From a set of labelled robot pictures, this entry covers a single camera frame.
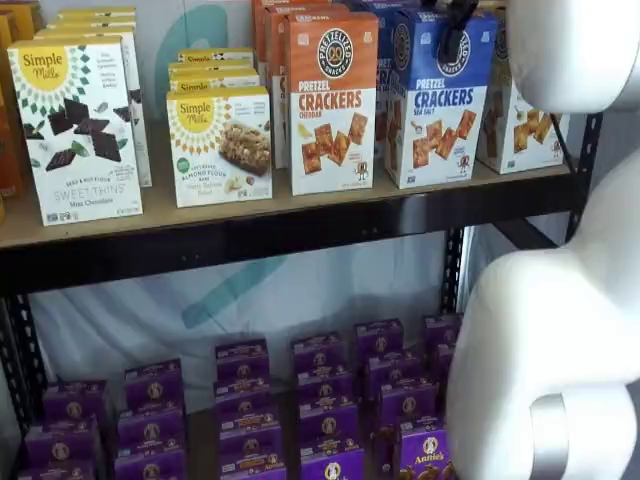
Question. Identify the tan shelf board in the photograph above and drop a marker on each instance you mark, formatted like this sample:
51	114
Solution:
160	210
202	440

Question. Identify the white banner teal logo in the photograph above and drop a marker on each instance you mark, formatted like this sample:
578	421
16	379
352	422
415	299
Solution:
125	320

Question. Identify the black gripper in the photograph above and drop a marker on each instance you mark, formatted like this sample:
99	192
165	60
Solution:
462	11

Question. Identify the orange cheddar pretzel crackers box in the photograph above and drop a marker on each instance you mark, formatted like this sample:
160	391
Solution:
275	75
330	110
259	40

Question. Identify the Simple Mills almond bars box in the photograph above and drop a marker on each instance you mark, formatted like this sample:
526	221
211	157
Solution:
215	82
215	55
220	150
215	66

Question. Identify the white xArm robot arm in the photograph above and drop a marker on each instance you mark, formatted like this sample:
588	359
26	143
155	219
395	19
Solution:
540	325

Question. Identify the Simple Mills sweet thins box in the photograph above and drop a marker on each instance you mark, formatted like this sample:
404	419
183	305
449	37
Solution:
90	23
140	125
75	140
95	12

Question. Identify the yellow snack box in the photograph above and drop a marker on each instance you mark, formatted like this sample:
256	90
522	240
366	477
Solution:
2	207

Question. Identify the orange snack box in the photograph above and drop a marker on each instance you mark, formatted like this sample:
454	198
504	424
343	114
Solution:
27	20
10	125

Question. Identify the blue sea salt crackers box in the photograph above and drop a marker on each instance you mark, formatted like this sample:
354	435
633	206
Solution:
387	65
440	125

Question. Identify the purple Annie's snack box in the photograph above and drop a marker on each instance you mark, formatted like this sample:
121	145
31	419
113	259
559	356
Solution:
425	455
444	362
150	467
325	389
151	431
332	467
55	471
250	447
75	400
62	445
328	425
409	405
442	331
380	342
319	354
392	375
245	402
152	387
242	362

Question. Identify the white pretzel crackers box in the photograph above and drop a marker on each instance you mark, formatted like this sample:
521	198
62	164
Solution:
525	135

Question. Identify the black metal shelf rack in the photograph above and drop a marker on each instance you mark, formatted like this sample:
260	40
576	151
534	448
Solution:
300	225

